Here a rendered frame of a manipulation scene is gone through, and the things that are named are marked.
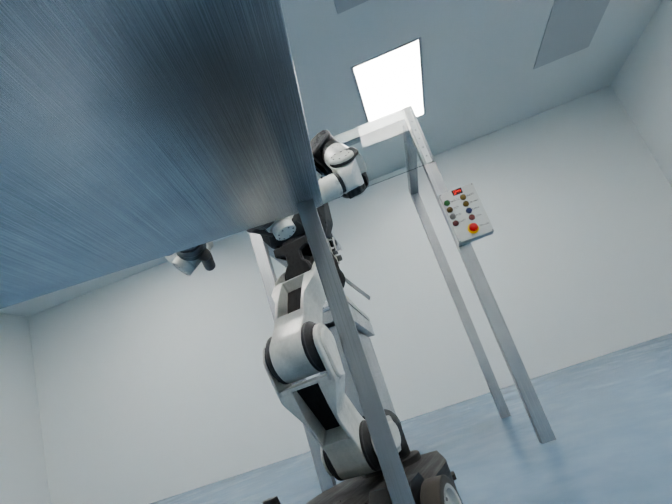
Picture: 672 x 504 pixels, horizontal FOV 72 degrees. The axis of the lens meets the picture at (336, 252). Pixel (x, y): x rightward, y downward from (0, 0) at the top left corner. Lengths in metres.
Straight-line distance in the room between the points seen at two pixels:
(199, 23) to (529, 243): 5.50
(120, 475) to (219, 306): 2.42
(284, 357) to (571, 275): 4.90
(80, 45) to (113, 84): 0.07
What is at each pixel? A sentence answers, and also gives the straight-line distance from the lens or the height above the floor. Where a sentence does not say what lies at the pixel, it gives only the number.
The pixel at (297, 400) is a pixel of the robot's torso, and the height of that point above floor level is 0.46.
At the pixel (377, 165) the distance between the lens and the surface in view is 2.45.
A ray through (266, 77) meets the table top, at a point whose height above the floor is 0.85.
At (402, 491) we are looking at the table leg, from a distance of 0.97.
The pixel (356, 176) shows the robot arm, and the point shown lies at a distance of 1.39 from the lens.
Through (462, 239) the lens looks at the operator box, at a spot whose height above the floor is 0.93.
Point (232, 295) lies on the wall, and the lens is 6.27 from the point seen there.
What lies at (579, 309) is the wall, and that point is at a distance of 5.87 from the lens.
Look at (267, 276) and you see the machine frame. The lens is 2.40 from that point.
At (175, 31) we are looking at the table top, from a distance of 0.60.
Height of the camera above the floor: 0.43
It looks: 17 degrees up
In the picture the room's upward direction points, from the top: 19 degrees counter-clockwise
